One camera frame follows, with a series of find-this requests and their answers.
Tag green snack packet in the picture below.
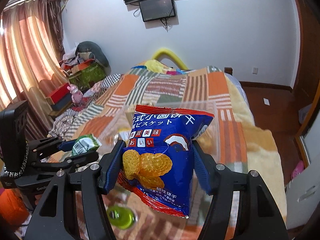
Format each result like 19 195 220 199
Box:
72 134 102 156

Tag blue biscuit snack bag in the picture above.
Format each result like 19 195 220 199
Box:
117 104 215 219

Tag patchwork striped quilt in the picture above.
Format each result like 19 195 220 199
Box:
50 60 287 239

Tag dark blue box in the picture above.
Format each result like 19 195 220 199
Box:
51 93 72 111

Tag pink plush toy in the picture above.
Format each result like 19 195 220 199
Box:
67 84 83 105

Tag red gift box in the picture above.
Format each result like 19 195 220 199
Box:
46 83 69 105

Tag green jelly cup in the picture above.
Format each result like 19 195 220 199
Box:
106 205 136 230

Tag orange brown curtain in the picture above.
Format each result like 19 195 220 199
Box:
1 0 67 140

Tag grey neck pillow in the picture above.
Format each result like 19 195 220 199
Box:
76 41 110 67

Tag yellow bed footboard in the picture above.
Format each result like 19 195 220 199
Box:
151 48 189 70

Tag brown wooden door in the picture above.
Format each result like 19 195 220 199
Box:
293 0 319 104

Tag small wall monitor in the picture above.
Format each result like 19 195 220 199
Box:
139 0 176 22

